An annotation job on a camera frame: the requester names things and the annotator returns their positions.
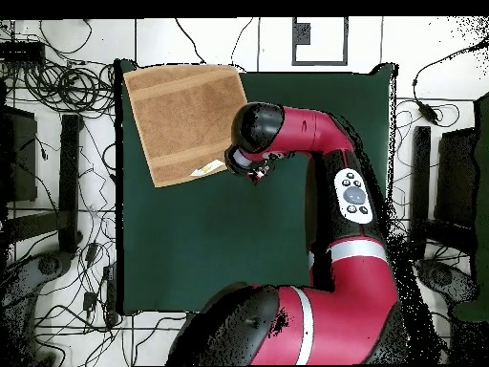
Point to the tan terry towel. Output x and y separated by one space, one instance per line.
183 122

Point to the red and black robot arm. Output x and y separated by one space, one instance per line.
298 130

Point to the dark green table cloth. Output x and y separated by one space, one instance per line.
229 229

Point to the dark grey square plate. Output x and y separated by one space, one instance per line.
303 34

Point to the black stand foot bar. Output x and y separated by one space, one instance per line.
69 183
419 172

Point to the black power adapter brick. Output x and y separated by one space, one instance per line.
427 111

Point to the small black power adapter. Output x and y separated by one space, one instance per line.
91 253
89 301

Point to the long black power strip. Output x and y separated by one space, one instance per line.
110 290

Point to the black equipment box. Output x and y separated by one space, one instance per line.
456 179
21 160

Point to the grey stand base with caster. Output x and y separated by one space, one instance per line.
443 277
49 264

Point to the grey square floor frame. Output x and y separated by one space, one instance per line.
320 62

